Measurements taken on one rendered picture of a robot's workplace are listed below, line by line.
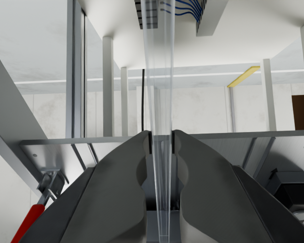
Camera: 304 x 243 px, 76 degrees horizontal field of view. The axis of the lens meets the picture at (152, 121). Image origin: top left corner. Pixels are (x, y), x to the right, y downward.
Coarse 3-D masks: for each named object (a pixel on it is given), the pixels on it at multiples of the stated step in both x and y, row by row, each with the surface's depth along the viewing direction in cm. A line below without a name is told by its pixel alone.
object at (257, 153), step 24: (24, 144) 25; (48, 144) 24; (72, 144) 24; (96, 144) 24; (120, 144) 24; (216, 144) 24; (240, 144) 24; (264, 144) 24; (288, 144) 23; (48, 168) 28; (72, 168) 28; (264, 168) 27; (288, 168) 27
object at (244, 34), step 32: (96, 0) 48; (128, 0) 49; (192, 0) 50; (256, 0) 50; (288, 0) 51; (128, 32) 63; (192, 32) 64; (224, 32) 65; (256, 32) 66; (288, 32) 66; (128, 64) 89; (192, 64) 91
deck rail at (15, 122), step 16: (0, 64) 22; (0, 80) 22; (0, 96) 22; (16, 96) 25; (0, 112) 22; (16, 112) 24; (0, 128) 22; (16, 128) 24; (32, 128) 27; (0, 144) 23; (16, 144) 24; (16, 160) 25; (32, 176) 27
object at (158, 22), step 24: (144, 0) 8; (168, 0) 8; (144, 24) 8; (168, 24) 8; (144, 48) 9; (168, 48) 9; (168, 72) 10; (168, 96) 11; (168, 120) 12; (168, 144) 13; (168, 168) 15; (168, 192) 18; (168, 216) 21; (168, 240) 26
